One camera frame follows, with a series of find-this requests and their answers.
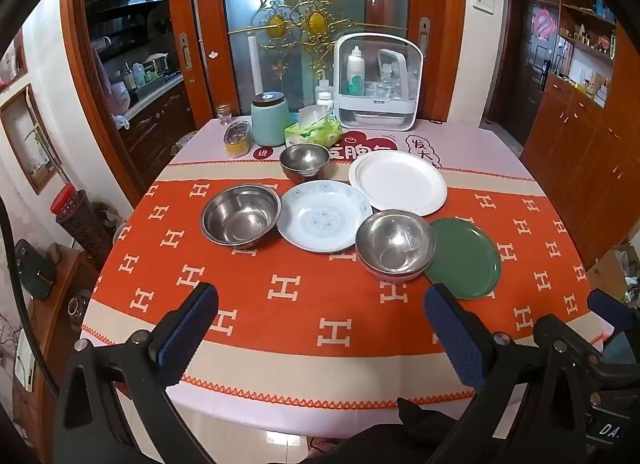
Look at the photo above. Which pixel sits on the wooden picture frame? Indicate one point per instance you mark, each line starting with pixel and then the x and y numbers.
pixel 30 144

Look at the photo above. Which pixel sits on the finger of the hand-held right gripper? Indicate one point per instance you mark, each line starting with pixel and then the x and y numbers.
pixel 607 311
pixel 612 404

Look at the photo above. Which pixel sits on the red lidded jar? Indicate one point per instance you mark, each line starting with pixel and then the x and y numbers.
pixel 66 199

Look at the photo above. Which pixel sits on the round steel bowl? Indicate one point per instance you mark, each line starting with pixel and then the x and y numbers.
pixel 395 241

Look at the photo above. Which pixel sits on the glass jar with yellow contents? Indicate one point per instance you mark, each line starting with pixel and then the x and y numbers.
pixel 236 142

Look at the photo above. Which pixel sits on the wide steel bowl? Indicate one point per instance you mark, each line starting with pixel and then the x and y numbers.
pixel 240 219

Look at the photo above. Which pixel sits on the white bottle with teal label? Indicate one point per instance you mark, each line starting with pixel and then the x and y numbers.
pixel 355 69

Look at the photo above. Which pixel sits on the green plate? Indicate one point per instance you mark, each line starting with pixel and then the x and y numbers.
pixel 465 264

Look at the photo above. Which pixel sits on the small glass jar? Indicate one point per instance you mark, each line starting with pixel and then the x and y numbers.
pixel 224 114

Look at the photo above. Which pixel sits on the plain white plate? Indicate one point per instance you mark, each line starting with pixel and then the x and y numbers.
pixel 395 182

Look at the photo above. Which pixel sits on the orange printed tablecloth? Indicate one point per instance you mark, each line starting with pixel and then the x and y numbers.
pixel 300 324

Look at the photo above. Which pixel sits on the gold door ornament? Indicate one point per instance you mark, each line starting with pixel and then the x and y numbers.
pixel 316 22

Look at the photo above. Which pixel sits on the wood framed glass door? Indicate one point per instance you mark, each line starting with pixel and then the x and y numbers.
pixel 240 19

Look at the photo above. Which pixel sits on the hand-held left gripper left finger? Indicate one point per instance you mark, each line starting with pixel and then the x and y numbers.
pixel 187 324

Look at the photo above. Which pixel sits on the red door poster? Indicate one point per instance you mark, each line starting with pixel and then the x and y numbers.
pixel 544 23

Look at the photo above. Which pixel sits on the cardboard box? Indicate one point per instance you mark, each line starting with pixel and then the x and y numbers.
pixel 605 271

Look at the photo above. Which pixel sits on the green tissue pack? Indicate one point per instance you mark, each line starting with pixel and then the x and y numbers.
pixel 320 134

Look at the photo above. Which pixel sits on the wooden side table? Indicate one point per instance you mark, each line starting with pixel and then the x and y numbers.
pixel 55 304

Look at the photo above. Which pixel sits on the tall wooden cabinet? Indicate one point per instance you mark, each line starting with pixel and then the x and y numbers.
pixel 575 144

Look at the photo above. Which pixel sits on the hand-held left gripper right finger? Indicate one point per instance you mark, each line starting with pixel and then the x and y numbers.
pixel 452 334

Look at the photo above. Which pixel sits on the blue patterned white plate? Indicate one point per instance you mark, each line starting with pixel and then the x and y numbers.
pixel 320 219

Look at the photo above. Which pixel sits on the dark patterned vase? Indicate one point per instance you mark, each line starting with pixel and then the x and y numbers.
pixel 90 239

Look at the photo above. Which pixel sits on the dark entry door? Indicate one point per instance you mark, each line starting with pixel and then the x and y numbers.
pixel 530 84

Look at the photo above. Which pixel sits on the clear squeeze bottle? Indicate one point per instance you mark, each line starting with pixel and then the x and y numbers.
pixel 322 84

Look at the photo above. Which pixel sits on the small steel bowl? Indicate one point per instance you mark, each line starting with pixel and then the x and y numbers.
pixel 303 159

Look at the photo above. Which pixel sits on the mint green canister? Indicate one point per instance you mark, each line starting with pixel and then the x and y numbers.
pixel 270 122

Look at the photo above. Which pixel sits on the white plastic bottle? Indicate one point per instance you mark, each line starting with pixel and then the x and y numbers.
pixel 325 103

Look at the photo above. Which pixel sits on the wooden kitchen cabinet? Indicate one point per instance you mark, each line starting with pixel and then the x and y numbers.
pixel 150 134

